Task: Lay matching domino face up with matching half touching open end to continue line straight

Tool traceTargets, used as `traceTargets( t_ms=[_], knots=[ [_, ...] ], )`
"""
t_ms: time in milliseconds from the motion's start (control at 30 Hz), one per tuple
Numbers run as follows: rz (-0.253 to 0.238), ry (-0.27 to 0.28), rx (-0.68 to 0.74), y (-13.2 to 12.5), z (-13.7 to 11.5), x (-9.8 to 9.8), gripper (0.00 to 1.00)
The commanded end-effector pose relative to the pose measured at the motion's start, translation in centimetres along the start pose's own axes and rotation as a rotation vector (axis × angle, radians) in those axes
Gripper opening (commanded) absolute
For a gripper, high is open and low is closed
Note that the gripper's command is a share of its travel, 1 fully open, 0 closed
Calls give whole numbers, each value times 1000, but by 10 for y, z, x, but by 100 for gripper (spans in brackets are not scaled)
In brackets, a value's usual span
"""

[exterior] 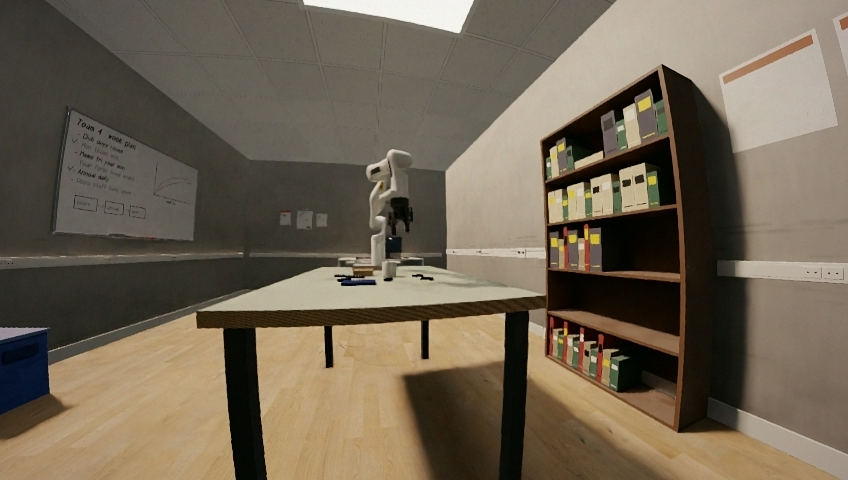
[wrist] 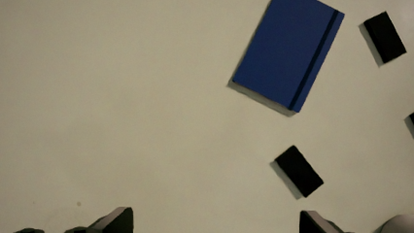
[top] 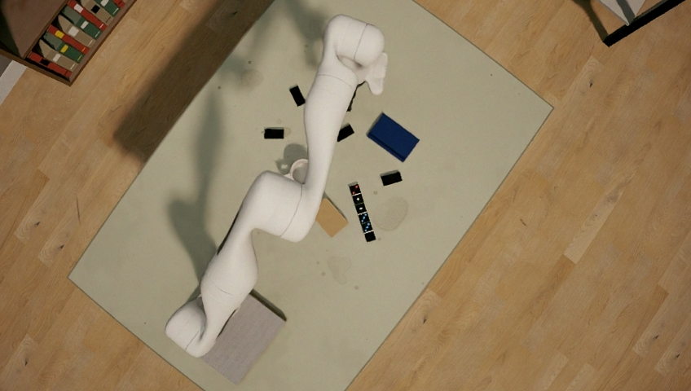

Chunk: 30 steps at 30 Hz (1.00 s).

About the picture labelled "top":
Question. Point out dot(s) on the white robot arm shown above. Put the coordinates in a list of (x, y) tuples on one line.
[(277, 204)]

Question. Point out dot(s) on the black domino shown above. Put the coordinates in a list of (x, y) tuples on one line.
[(297, 96), (356, 194), (362, 213), (344, 133), (368, 231), (274, 134), (391, 178)]

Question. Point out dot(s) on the white mug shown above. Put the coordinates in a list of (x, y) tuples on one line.
[(298, 171)]

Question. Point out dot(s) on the dark blue rectangular block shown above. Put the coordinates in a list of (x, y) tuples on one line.
[(393, 138)]

